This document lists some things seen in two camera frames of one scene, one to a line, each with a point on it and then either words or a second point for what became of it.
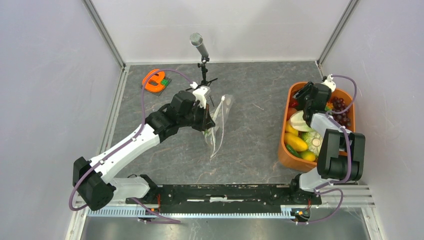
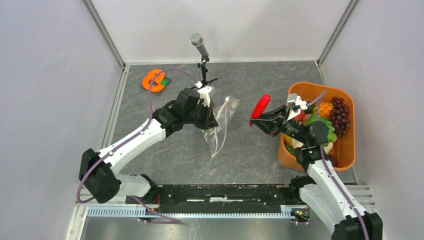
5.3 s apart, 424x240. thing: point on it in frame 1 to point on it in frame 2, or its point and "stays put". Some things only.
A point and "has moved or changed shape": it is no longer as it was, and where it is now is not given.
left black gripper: x=209 y=122 stays put
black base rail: x=188 y=196 stays put
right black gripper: x=300 y=94 to x=274 y=125
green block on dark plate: x=164 y=82 stays put
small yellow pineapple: x=329 y=106 stays put
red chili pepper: x=293 y=103 has moved or changed shape
